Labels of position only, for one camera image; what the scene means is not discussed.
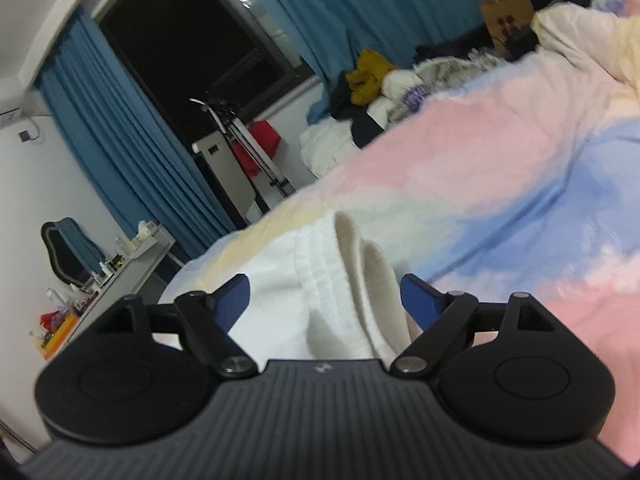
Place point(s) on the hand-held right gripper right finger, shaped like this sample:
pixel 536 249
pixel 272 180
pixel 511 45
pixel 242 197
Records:
pixel 417 300

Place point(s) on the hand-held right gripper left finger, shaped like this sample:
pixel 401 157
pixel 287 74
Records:
pixel 232 302

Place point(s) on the white pants with striped band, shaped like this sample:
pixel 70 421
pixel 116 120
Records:
pixel 325 280

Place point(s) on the white dressing table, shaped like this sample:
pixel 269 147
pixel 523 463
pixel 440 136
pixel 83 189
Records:
pixel 130 270

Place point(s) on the group of cosmetic bottles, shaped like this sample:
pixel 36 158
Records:
pixel 107 270

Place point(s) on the pastel fleece blanket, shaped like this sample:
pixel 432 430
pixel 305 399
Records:
pixel 500 160

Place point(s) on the black tripod stand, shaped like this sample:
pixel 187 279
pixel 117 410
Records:
pixel 250 140

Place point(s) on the blue curtain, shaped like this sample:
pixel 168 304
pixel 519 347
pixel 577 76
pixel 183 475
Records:
pixel 150 160
pixel 375 0

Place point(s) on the red cloth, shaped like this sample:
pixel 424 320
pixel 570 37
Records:
pixel 262 137

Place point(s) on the orange box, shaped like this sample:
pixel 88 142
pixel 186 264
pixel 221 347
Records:
pixel 62 332

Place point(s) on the black framed mirror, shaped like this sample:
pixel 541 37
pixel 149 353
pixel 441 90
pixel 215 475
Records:
pixel 67 250

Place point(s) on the black garment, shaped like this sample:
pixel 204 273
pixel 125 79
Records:
pixel 367 130

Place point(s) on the white crumpled garment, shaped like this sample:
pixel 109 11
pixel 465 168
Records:
pixel 325 145

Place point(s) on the white garment with purple print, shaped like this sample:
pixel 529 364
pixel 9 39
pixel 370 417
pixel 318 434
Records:
pixel 407 92

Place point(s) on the blue garment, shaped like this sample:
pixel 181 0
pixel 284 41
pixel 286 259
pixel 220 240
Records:
pixel 320 107

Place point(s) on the yellow garment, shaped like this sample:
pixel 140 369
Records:
pixel 367 77

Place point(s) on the white fluffy garment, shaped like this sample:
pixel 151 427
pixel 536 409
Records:
pixel 460 67

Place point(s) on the dark window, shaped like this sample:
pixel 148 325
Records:
pixel 190 35

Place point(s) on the white air conditioner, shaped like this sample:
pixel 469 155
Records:
pixel 15 115

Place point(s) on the brown paper bag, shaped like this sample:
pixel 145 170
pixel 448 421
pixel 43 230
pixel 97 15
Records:
pixel 505 15

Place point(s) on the wall socket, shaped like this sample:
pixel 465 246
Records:
pixel 24 136

